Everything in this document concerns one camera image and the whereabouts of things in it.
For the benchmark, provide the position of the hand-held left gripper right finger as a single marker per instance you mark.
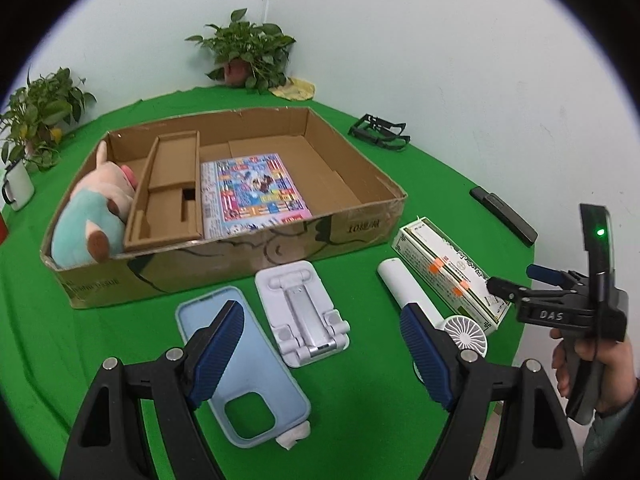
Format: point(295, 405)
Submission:
point(427, 355)

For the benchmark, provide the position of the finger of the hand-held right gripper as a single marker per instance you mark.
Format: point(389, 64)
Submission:
point(510, 290)
point(547, 273)

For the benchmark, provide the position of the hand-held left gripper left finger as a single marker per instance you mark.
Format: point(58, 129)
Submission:
point(215, 355)

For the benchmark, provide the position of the light blue phone case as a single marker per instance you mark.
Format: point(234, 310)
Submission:
point(260, 355)

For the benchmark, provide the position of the green and white carton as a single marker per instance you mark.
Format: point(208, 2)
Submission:
point(445, 270)

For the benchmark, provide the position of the white handheld fan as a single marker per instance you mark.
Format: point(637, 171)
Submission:
point(405, 285)

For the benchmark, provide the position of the white folding phone stand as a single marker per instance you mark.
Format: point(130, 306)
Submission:
point(305, 310)

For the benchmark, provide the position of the small cardboard tray insert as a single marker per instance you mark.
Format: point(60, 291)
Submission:
point(167, 195)

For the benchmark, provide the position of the colourful cartoon game box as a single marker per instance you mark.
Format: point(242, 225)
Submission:
point(255, 190)

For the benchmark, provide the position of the pink pig plush toy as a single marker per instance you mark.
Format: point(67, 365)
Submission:
point(87, 220)

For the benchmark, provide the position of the large cardboard box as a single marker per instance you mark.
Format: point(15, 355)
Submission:
point(350, 185)

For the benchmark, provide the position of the person's right forearm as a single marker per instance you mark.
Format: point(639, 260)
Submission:
point(607, 445)

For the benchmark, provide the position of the person's right hand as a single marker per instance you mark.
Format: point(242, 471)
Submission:
point(617, 375)

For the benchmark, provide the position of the black remote control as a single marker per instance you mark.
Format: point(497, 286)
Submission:
point(505, 215)

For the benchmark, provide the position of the white crumpled paper scrap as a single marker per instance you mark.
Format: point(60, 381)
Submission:
point(292, 435)

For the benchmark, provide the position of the black bottle cage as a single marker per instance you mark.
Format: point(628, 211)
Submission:
point(380, 130)

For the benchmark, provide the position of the red cup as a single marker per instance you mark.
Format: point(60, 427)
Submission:
point(2, 227)

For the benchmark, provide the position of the white enamel mug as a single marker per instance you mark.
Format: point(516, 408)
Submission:
point(20, 185)

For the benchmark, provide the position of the large potted green plant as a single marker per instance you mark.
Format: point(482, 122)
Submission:
point(42, 105)

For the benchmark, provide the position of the potted plant in red pot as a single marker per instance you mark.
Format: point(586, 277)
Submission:
point(245, 45)

